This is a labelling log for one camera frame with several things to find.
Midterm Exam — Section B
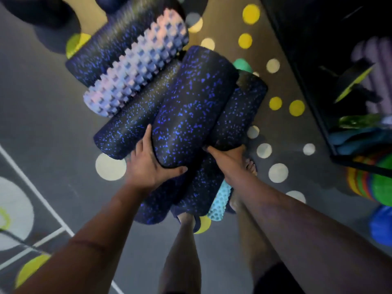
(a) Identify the person's left hand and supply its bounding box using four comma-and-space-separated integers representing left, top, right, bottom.
126, 124, 188, 195

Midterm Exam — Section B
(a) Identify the person's right hand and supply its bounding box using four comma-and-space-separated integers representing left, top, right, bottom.
204, 145, 247, 184

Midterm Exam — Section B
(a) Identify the long blue speckled foam roller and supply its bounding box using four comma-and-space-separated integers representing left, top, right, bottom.
171, 70, 269, 217

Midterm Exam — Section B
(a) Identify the thick blue speckled foam roller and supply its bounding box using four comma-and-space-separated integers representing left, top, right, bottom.
152, 46, 239, 168

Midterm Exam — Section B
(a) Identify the person's right forearm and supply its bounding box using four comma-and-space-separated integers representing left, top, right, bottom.
225, 168, 392, 294

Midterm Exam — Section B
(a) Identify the person's left forearm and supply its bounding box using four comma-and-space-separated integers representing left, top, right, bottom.
12, 180, 154, 294

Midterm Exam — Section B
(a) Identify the person's right foot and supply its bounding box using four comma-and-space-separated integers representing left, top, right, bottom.
230, 158, 258, 212

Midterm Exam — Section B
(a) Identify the teal ridged foam roller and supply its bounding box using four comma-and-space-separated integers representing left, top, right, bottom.
208, 180, 233, 222

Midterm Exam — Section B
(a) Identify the lavender ridged foam roller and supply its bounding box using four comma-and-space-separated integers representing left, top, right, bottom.
83, 8, 190, 117

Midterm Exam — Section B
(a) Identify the person's left leg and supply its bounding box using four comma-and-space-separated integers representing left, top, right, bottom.
157, 212, 202, 294

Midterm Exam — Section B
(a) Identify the person's leg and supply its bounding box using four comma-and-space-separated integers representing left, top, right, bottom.
233, 199, 282, 286
157, 212, 202, 294

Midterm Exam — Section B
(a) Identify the person's right leg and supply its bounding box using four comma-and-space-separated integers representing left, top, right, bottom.
233, 199, 282, 286

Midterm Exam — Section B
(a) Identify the black storage rack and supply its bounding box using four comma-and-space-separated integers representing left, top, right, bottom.
260, 0, 392, 178

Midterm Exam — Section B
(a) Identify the blue folded mat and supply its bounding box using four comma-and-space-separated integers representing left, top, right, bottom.
329, 128, 392, 156

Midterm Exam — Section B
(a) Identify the dark blue ball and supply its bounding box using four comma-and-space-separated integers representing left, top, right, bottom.
93, 0, 133, 14

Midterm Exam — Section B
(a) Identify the green glossy item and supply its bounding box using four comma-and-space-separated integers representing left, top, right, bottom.
338, 114, 385, 129

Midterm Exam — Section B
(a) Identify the black and yellow pad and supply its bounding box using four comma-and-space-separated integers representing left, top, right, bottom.
333, 59, 376, 104

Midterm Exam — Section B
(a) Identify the stack of colourful discs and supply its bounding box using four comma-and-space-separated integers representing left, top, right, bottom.
346, 152, 392, 207

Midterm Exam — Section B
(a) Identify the large dark ball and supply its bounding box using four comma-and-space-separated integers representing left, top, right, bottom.
0, 0, 81, 55

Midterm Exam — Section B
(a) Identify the purple ridged foam roller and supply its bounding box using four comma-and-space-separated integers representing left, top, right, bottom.
351, 36, 392, 116

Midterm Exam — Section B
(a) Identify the blue exercise ball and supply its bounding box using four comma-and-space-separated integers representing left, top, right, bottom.
368, 206, 392, 247

